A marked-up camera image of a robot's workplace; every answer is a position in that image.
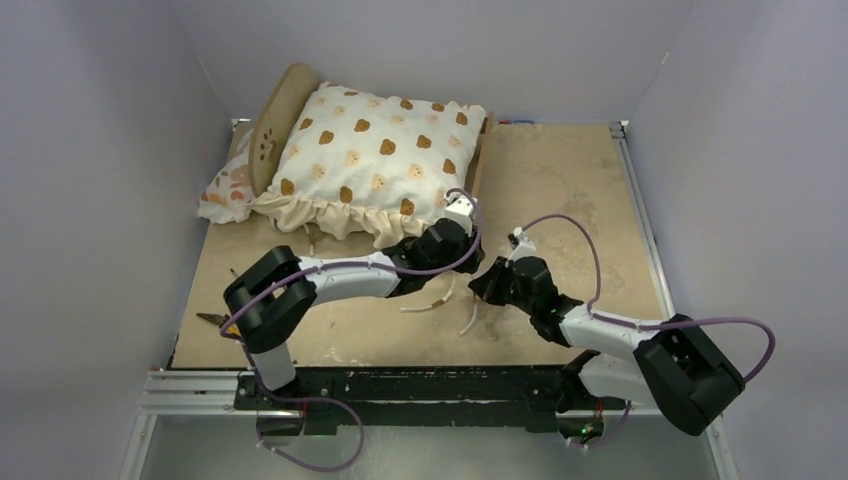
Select bear print white cushion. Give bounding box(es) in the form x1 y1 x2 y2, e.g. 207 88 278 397
251 82 488 336

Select wooden pet bed frame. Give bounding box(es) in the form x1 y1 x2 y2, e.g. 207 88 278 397
246 62 495 200

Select floral print small pillow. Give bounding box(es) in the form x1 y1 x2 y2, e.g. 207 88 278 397
197 123 255 224

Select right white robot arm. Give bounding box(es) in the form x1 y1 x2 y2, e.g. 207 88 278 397
469 257 746 436

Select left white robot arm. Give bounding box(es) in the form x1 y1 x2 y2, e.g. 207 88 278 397
223 218 485 391

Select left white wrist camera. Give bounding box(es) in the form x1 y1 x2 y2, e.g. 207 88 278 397
443 191 476 236

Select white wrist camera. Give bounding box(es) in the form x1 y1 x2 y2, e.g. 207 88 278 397
443 191 476 236
506 227 537 264

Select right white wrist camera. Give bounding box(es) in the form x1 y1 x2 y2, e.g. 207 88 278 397
506 227 537 264

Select aluminium table frame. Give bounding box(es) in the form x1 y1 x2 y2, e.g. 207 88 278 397
119 119 740 480

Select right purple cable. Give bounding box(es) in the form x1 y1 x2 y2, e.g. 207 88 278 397
513 213 776 452

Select purple cable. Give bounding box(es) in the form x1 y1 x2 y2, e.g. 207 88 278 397
218 188 485 474
513 213 776 452

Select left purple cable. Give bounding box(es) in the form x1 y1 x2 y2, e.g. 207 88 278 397
218 188 485 474

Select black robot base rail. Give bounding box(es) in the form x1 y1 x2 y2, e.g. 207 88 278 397
234 365 625 435

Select yellow handled pliers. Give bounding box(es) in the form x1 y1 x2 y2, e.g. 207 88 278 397
195 312 230 328

